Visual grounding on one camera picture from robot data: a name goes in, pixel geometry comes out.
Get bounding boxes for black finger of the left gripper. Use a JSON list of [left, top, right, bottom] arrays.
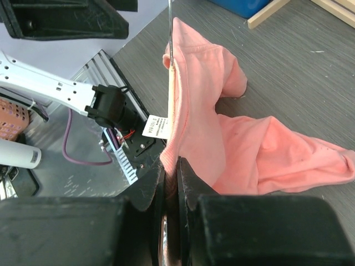
[[1, 0, 138, 41]]

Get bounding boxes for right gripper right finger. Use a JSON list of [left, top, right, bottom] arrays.
[[176, 158, 354, 265]]

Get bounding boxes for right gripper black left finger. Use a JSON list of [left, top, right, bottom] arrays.
[[1, 161, 165, 265]]

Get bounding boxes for pink t shirt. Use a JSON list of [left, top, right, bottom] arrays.
[[160, 18, 354, 196]]

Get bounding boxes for cream hanger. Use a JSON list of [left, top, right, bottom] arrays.
[[168, 0, 176, 140]]

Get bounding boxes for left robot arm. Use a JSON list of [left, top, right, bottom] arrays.
[[1, 1, 138, 131]]

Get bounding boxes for pink perforated basket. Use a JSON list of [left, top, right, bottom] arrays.
[[0, 99, 29, 141]]

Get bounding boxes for black phone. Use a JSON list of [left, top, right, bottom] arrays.
[[1, 165, 39, 200]]

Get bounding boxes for white cylindrical bottle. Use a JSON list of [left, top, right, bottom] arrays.
[[0, 139, 42, 169]]

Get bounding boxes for blue plastic bin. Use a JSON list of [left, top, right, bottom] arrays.
[[210, 0, 271, 19]]

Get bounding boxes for wooden clothes rack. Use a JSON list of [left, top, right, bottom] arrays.
[[247, 0, 355, 29]]

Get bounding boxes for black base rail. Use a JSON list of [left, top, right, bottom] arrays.
[[84, 50, 165, 184]]

